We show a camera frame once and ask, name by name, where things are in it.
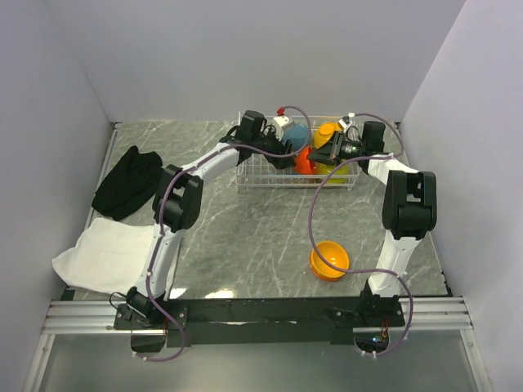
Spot right orange bowl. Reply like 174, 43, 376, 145
309, 241, 350, 282

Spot dark blue bowl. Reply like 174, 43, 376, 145
282, 123, 310, 152

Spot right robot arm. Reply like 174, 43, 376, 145
307, 117, 437, 326

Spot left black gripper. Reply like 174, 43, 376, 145
252, 125, 297, 170

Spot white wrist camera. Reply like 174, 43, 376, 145
271, 107, 295, 140
337, 113, 360, 141

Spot lime green bowl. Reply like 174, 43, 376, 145
315, 163, 350, 184

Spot red orange bowl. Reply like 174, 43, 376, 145
294, 146, 315, 176

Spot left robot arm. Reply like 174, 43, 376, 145
126, 107, 293, 328

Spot black base frame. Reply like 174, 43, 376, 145
114, 296, 406, 348

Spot black cloth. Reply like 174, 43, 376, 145
92, 145, 163, 221

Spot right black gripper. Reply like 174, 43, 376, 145
307, 131, 366, 167

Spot white wire dish rack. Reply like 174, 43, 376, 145
235, 110, 364, 193

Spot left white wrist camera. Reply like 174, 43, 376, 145
271, 107, 295, 140

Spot white paper towel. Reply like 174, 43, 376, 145
51, 218, 159, 296

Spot large orange bowl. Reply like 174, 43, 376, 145
312, 122, 342, 149

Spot aluminium rail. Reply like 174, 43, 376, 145
42, 297, 473, 335

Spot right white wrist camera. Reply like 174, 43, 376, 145
337, 113, 360, 141

